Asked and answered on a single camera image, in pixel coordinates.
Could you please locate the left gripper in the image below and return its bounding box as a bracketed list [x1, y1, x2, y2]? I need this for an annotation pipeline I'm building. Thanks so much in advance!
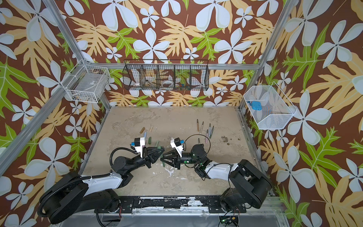
[127, 147, 163, 175]

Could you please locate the pink pen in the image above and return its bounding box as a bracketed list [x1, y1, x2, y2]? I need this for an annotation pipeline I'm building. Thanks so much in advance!
[205, 129, 209, 144]

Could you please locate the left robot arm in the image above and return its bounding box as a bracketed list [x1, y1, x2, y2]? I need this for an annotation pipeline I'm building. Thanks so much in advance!
[37, 147, 164, 224]

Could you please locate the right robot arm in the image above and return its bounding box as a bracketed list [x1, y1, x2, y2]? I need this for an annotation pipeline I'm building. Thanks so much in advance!
[161, 144, 272, 212]

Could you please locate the blue object in basket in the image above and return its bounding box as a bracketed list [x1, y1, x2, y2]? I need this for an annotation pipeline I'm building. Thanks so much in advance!
[247, 101, 262, 111]

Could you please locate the white mesh basket right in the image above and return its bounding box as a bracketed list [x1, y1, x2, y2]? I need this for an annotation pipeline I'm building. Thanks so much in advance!
[244, 82, 297, 131]

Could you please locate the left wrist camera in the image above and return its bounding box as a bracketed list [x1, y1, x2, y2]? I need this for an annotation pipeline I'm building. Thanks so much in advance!
[131, 137, 146, 158]

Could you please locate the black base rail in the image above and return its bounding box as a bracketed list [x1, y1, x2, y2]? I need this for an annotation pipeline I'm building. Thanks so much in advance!
[107, 195, 247, 214]

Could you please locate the black wire basket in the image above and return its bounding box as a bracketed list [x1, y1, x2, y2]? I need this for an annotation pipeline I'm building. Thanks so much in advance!
[121, 59, 210, 91]

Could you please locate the white wire basket left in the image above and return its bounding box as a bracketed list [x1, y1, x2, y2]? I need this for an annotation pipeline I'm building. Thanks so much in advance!
[63, 64, 110, 103]

